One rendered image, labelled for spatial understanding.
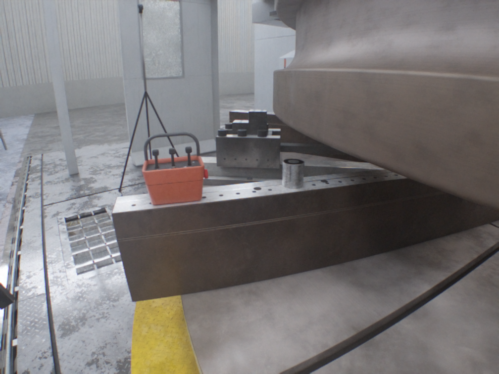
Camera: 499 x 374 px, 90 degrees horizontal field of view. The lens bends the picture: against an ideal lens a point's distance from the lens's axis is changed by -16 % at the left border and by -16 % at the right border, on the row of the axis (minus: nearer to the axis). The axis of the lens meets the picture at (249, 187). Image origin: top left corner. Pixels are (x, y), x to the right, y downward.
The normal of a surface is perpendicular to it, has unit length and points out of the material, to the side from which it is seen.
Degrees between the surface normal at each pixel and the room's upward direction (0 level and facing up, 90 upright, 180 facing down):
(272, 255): 90
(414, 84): 90
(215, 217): 90
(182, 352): 0
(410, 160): 90
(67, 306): 0
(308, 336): 0
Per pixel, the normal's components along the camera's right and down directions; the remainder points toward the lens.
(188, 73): 0.59, 0.29
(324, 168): -0.10, 0.05
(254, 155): -0.11, 0.37
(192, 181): 0.26, 0.48
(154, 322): 0.00, -0.93
